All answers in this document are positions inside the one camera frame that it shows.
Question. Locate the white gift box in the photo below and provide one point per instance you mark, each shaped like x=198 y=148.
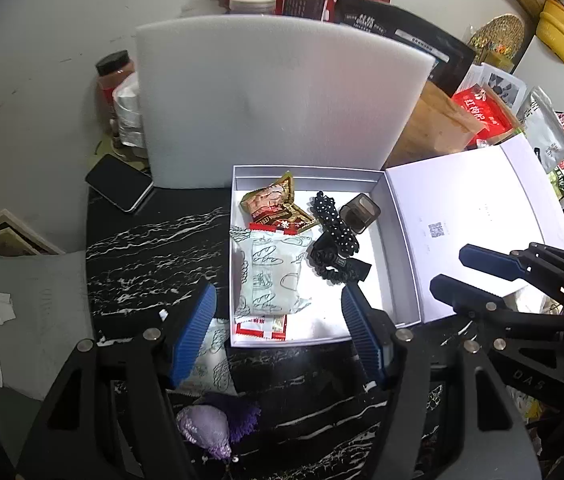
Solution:
x=461 y=195

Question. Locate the brown paper bag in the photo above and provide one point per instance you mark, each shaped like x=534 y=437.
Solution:
x=436 y=125

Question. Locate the silver pouch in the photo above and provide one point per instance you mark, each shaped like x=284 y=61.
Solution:
x=544 y=130

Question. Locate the purple sachet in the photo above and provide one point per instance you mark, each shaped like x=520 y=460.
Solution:
x=202 y=425

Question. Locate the black smartphone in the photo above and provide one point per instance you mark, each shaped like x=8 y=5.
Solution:
x=117 y=180

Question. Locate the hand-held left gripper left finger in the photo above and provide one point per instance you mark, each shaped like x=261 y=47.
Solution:
x=194 y=330

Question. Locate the cream picture frame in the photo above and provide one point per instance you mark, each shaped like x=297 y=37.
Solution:
x=7 y=237

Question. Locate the red snack bag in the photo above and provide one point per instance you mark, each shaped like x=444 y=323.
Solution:
x=481 y=110

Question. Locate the white printed paper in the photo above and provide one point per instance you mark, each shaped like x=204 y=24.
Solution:
x=506 y=85

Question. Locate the woven basket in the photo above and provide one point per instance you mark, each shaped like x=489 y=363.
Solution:
x=496 y=32

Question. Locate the white foam board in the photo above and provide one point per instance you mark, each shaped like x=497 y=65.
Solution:
x=272 y=100

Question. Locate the white bread packet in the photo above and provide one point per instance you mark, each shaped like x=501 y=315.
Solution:
x=267 y=270
x=212 y=360

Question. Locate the black-lidded spice jar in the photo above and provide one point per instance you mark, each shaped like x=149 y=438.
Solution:
x=114 y=75

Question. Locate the black scrunchie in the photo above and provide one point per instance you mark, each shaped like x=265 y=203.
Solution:
x=332 y=266

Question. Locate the small dark plastic case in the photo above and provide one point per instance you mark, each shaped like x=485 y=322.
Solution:
x=359 y=212

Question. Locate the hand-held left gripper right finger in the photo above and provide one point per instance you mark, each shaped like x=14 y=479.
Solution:
x=361 y=335

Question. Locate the red and white packet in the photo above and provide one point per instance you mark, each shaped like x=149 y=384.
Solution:
x=262 y=327

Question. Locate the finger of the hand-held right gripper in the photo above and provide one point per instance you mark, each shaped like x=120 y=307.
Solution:
x=486 y=260
x=461 y=292

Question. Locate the gold snack packet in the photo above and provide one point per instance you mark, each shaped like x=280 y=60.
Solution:
x=267 y=197

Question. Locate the large black bag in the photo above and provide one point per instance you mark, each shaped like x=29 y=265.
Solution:
x=411 y=25

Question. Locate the grey padded chair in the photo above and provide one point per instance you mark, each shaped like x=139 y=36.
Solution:
x=47 y=300

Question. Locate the white-lidded jar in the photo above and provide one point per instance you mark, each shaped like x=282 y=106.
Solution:
x=252 y=4

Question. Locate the white plastic bag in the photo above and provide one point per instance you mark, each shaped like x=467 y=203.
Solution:
x=129 y=110

